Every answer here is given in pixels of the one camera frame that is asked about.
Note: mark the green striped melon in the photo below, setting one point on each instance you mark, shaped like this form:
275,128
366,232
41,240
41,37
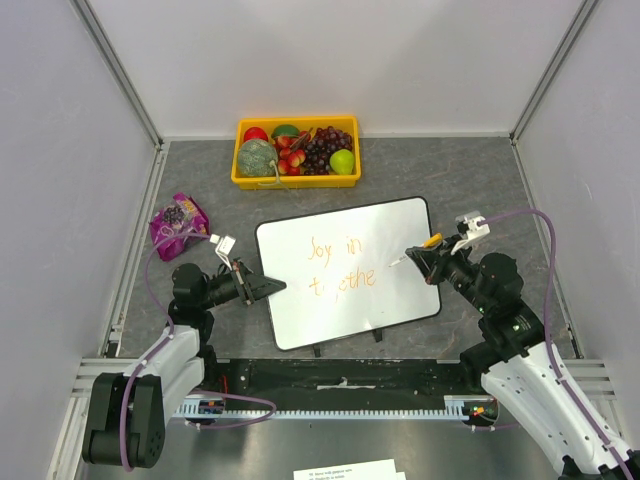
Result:
257,158

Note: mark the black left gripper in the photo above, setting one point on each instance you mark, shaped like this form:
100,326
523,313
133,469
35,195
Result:
253,286

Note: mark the white paper sheet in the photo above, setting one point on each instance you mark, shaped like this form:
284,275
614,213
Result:
372,470

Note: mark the red apple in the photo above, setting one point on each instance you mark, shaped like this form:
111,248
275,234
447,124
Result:
255,133

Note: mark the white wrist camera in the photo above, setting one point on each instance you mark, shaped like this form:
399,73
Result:
472,228
223,247

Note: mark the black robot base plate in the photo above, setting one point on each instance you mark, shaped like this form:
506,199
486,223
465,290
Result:
343,384

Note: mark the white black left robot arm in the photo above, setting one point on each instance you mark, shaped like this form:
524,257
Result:
129,410

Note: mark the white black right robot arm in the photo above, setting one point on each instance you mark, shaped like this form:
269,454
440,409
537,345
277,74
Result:
515,365

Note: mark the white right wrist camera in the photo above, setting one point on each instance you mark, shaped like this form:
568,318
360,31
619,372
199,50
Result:
472,228

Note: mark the green pear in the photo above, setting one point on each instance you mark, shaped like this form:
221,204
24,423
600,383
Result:
342,162

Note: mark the green red mango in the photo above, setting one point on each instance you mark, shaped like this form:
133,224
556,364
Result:
287,130

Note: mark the dark red grape bunch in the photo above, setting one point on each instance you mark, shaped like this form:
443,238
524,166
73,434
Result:
322,146

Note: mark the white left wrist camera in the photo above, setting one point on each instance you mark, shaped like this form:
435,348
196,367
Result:
223,247

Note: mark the red lychee cluster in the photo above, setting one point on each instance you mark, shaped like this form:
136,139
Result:
291,155

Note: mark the purple snack bag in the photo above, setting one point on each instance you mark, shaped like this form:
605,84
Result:
182,215

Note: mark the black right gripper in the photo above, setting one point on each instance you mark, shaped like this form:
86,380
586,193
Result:
433,265

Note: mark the white whiteboard black frame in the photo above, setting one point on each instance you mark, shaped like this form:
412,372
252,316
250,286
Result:
343,271

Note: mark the yellow plastic fruit tray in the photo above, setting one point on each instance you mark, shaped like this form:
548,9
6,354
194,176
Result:
308,126

